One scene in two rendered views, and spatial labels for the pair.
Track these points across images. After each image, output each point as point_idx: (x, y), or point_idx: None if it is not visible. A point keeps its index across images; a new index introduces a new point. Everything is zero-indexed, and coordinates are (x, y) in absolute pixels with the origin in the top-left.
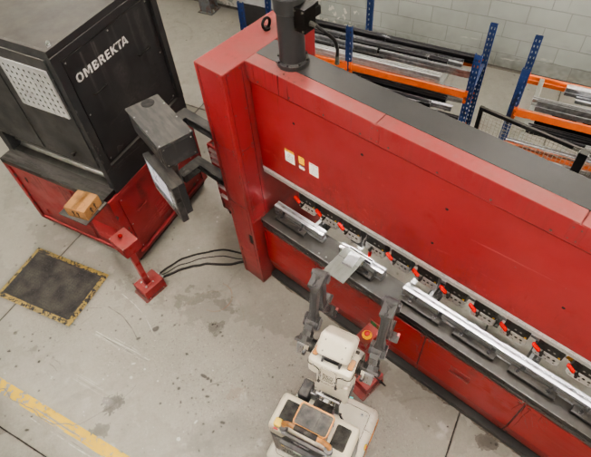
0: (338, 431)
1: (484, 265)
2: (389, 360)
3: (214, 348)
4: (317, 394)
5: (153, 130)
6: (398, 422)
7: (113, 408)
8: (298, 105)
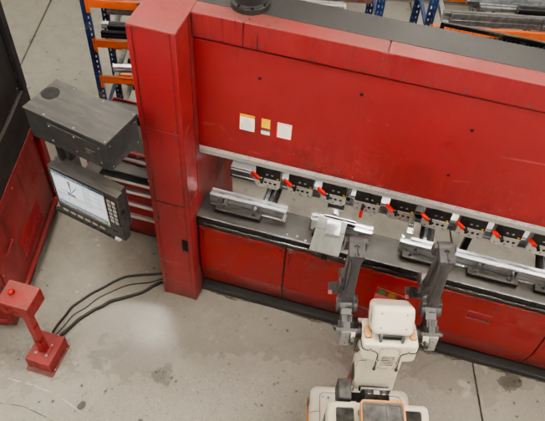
0: (407, 418)
1: (512, 180)
2: None
3: (173, 400)
4: (362, 390)
5: (82, 124)
6: (420, 398)
7: None
8: (270, 53)
